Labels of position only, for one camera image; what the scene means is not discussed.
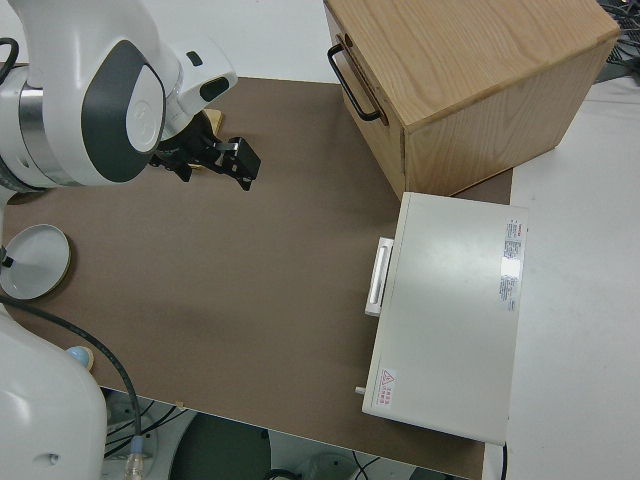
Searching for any black drawer handle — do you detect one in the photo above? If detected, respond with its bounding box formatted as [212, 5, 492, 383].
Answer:
[327, 43, 382, 122]

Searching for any gray round plate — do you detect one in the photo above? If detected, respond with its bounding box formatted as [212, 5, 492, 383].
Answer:
[0, 223, 76, 301]

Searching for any white oven door handle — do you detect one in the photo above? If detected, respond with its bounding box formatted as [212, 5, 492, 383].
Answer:
[363, 236, 396, 317]

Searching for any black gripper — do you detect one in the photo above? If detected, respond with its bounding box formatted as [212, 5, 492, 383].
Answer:
[149, 122, 264, 194]

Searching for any brown table mat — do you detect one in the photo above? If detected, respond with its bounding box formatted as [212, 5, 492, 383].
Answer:
[0, 59, 516, 480]

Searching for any wooden mug tree stand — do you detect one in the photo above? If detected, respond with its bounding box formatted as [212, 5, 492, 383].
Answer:
[192, 108, 225, 172]

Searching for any white toaster oven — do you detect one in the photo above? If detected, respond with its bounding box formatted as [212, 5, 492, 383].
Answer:
[353, 191, 530, 447]

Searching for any dark round floor base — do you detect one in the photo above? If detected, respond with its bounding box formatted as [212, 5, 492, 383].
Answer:
[169, 413, 274, 480]

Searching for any wooden drawer cabinet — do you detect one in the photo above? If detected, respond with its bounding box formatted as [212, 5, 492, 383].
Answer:
[323, 0, 622, 197]

